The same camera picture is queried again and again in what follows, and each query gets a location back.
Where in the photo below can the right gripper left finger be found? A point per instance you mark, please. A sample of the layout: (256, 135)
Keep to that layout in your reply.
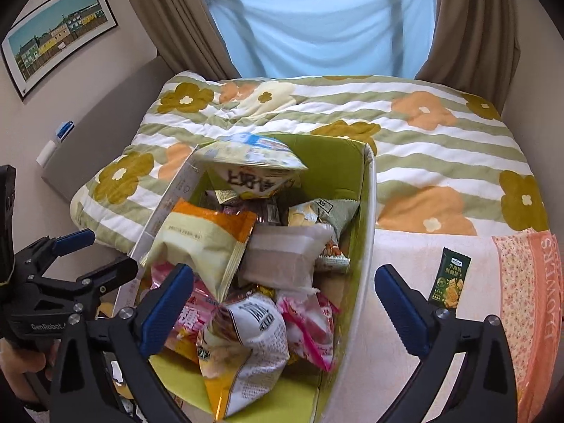
(83, 390)

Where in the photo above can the pink marshmallow bag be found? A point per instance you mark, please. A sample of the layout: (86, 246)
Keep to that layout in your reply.
(196, 312)

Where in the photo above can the translucent white wrapped snack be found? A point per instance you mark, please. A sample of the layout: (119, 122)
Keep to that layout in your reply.
(283, 257)

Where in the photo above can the right brown curtain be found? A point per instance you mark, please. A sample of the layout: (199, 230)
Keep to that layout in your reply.
(475, 48)

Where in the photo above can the blue white snack bag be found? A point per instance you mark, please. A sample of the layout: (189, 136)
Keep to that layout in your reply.
(253, 166)

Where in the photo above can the left brown curtain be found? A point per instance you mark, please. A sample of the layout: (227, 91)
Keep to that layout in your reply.
(186, 37)

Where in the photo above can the small dark green snack packet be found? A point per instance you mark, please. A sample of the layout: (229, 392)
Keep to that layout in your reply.
(450, 280)

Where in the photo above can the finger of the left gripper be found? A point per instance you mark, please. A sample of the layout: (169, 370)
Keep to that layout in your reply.
(95, 283)
(43, 252)

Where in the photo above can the orange cream snack bag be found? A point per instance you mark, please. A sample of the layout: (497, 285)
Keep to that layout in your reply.
(211, 243)

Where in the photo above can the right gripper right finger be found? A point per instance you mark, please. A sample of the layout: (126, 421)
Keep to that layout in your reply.
(485, 386)

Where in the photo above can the brown snack bag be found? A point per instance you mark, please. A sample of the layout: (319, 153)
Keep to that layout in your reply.
(266, 210)

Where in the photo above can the pink floral flowers cloth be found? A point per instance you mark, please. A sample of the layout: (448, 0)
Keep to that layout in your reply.
(531, 312)

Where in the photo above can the person's left hand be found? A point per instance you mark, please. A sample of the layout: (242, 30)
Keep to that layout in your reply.
(16, 363)

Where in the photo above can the white blue bottle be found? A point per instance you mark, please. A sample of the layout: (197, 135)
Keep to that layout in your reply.
(61, 132)

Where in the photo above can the green cardboard box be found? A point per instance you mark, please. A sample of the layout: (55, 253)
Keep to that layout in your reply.
(337, 169)

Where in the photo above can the framed houses picture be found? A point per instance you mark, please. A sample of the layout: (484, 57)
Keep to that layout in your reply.
(48, 35)

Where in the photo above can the brown curtain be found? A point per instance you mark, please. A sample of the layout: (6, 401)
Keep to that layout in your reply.
(186, 37)
(475, 48)

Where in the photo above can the grey headboard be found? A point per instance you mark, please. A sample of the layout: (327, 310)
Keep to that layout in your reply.
(102, 134)

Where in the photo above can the light blue window cloth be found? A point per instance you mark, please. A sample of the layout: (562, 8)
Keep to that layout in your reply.
(288, 38)

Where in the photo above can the white green chip bag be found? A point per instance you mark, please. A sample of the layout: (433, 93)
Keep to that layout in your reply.
(242, 351)

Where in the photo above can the pink white candy packet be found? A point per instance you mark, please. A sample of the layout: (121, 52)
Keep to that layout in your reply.
(310, 325)

